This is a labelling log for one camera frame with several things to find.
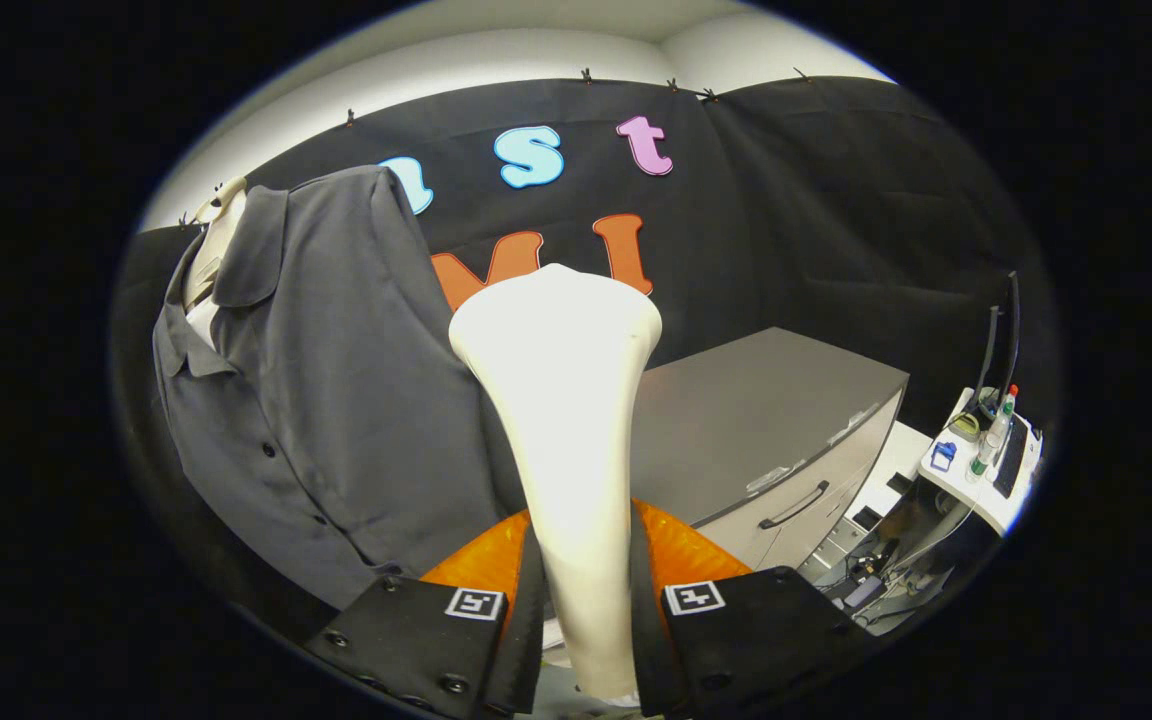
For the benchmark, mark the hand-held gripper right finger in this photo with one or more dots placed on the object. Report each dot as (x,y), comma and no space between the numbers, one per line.
(648,650)

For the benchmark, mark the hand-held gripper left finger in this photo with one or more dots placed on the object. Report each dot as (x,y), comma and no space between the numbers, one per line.
(526,650)

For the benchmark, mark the white garment steamer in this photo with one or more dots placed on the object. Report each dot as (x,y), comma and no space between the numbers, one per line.
(561,400)

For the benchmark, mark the grey button shirt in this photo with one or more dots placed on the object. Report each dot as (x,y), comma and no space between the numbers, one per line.
(336,400)

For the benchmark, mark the grey cabinet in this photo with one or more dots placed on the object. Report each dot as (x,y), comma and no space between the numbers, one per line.
(756,410)

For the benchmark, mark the white flat platform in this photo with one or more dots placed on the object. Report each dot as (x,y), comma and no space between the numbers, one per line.
(896,465)

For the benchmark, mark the small blue item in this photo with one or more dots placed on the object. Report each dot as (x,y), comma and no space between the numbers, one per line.
(943,455)

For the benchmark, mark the white side desk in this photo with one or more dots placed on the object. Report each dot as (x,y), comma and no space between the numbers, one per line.
(976,500)

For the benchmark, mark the olive round object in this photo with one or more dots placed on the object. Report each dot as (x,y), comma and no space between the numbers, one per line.
(964,427)

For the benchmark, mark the black keyboard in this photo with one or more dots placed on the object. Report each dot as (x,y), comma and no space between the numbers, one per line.
(1011,460)

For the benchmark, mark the computer monitor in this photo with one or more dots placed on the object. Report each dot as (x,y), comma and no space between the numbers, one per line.
(1012,330)

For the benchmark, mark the white mannequin torso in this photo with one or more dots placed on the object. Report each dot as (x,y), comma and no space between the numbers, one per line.
(216,250)

